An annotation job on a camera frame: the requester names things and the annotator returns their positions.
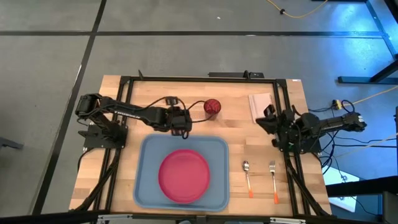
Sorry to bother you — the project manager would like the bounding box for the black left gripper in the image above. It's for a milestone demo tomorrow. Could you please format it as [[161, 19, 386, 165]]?
[[167, 106, 193, 140]]

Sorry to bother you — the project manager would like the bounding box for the black aluminium table frame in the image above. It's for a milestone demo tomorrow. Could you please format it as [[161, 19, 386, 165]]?
[[70, 70, 333, 218]]

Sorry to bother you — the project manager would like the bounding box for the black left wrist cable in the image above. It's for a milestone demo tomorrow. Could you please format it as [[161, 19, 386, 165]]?
[[141, 96, 216, 124]]

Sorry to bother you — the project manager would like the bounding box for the red faceted plastic cup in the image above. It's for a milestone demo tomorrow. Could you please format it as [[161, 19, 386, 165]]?
[[203, 98, 222, 116]]

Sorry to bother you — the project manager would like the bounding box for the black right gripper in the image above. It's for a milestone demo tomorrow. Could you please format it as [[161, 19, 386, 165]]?
[[255, 112, 282, 134]]

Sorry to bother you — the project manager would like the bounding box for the blue plastic tray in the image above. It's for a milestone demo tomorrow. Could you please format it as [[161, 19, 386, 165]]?
[[132, 133, 230, 213]]

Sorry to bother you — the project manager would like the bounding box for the white sheet on floor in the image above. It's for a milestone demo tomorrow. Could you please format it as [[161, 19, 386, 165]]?
[[322, 167, 360, 213]]

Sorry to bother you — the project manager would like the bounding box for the clear fork with orange handle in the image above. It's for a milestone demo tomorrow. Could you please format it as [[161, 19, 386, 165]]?
[[269, 160, 280, 205]]

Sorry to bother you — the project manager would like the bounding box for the black neighbouring table frame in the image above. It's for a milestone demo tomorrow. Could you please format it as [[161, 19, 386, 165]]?
[[337, 0, 398, 85]]

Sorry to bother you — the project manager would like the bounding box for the yellow cable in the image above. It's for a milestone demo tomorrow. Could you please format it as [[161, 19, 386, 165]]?
[[266, 0, 329, 19]]

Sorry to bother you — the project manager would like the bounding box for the white paper napkin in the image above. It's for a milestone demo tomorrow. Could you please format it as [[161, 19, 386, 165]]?
[[248, 92, 275, 124]]

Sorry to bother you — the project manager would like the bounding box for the beige cable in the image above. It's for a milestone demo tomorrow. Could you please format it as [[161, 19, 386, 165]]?
[[341, 85, 398, 106]]

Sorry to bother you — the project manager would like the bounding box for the red plastic plate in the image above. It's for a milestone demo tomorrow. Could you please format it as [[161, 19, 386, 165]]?
[[157, 149, 211, 205]]

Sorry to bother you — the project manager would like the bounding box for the blue cable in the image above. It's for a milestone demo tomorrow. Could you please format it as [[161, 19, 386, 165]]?
[[309, 99, 356, 175]]

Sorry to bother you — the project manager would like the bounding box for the clear spoon with orange handle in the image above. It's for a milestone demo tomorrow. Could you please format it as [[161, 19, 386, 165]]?
[[242, 160, 254, 199]]

